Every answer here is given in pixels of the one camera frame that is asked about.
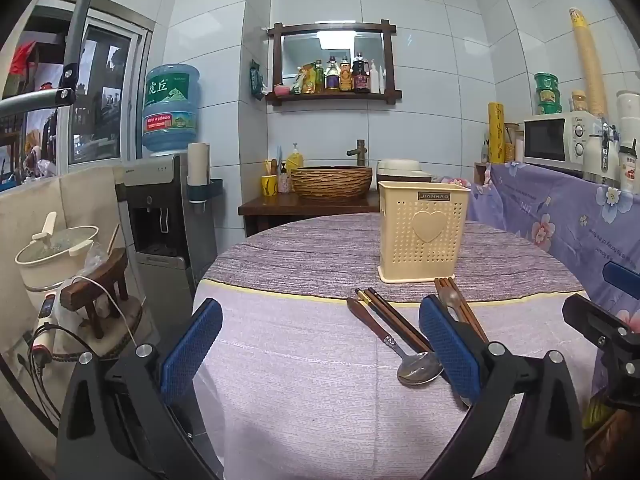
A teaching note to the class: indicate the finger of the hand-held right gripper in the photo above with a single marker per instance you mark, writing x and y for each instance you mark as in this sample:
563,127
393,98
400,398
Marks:
595,312
621,272

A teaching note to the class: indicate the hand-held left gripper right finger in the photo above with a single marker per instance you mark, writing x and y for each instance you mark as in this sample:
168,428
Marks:
447,350

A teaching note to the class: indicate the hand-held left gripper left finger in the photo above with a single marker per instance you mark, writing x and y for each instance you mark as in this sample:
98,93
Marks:
192,350

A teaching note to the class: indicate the reddish brown wooden chopstick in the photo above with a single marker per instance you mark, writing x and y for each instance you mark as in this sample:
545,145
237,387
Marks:
470,312
442,285

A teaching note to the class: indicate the dark brown chopstick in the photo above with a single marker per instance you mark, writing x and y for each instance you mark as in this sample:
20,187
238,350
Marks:
395,312

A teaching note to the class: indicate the dark gold-banded chopstick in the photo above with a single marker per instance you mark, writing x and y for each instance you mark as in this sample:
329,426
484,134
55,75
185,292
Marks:
385,317

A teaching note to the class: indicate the cream perforated utensil holder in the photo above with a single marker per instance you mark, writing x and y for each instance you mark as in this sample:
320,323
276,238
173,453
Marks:
425,250

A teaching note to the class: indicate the round wooden stool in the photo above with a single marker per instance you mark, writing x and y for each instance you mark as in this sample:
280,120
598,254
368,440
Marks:
130,320

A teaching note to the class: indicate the purple floral cloth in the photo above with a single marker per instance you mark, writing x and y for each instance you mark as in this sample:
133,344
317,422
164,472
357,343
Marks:
550,210

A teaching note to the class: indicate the printed drink cup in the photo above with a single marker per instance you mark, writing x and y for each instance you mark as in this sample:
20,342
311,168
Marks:
630,170

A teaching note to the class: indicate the small wooden chair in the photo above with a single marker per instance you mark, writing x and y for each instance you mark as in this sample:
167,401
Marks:
102,272

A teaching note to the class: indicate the purple striped tablecloth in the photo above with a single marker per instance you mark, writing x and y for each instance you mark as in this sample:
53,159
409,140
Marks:
310,410

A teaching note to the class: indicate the grey water dispenser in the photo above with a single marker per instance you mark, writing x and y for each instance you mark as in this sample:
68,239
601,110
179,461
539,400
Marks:
170,210

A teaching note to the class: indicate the white microwave oven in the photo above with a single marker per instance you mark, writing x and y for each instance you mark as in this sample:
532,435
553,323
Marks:
545,140

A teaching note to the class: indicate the stack of white cups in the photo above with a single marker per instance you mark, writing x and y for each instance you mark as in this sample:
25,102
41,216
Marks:
629,115

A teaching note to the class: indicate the teal cup holder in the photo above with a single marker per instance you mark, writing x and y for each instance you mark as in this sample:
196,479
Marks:
205,191

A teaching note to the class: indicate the white pot with lid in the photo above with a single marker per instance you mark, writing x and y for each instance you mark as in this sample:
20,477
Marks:
55,255

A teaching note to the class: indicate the dark wooden washstand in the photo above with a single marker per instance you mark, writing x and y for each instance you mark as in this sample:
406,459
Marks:
280,207

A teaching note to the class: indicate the glass jar with sticks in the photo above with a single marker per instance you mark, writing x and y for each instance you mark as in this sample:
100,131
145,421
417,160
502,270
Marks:
511,142

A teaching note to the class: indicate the small wooden box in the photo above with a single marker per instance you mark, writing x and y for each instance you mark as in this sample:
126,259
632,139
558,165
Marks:
481,174

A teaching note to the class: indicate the yellow cup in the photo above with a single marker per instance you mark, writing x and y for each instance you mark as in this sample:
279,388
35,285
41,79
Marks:
269,186

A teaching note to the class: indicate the cream and brown rice cooker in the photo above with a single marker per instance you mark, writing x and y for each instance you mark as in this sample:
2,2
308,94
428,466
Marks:
405,171

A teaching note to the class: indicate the yellow printed roll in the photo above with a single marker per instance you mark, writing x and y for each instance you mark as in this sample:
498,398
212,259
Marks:
496,132

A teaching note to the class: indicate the paper cup tube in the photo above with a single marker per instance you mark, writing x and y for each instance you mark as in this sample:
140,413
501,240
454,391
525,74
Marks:
198,162

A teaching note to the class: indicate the small pink bottle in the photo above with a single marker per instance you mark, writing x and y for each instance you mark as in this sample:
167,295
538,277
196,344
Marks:
285,182

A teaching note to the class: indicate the woven-pattern basin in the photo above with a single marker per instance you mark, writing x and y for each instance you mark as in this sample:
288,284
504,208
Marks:
332,185

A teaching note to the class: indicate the tall stack of paper cups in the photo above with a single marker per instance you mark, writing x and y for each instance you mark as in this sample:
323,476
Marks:
590,60

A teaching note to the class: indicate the yellow soap pump bottle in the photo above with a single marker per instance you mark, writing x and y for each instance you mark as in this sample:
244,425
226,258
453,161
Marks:
294,160

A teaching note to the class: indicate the bronze faucet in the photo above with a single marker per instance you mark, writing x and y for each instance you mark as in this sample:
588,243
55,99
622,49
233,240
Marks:
360,152

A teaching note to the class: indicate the blue water jug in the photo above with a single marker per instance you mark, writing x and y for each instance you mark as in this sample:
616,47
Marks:
170,110

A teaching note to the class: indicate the pink bowl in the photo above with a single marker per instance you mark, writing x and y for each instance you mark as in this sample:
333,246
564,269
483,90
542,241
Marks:
281,90

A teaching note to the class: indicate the green hanging packet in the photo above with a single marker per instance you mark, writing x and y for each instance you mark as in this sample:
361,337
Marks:
256,82

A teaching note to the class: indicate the wooden-framed mirror shelf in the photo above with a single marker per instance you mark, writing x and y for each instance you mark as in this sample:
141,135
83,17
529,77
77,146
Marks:
332,97

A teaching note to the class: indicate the aluminium-framed window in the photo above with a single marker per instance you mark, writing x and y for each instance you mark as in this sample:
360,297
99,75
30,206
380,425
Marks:
107,85

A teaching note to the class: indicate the dark soy sauce bottle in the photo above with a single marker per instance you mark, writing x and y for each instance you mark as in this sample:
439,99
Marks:
360,77

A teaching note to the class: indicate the yellow-label sauce bottle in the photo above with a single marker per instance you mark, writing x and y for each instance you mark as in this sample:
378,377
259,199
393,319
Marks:
346,77

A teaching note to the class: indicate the green yellow seasoning packet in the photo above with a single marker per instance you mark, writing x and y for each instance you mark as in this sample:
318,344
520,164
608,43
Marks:
308,80

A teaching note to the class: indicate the purple-label sauce bottle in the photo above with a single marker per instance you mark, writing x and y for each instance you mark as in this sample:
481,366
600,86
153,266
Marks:
332,77

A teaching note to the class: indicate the green oil bottle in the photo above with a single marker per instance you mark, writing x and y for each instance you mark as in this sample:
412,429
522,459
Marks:
319,79

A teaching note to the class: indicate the grey metal pole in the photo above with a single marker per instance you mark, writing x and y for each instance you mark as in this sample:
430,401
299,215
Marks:
80,15

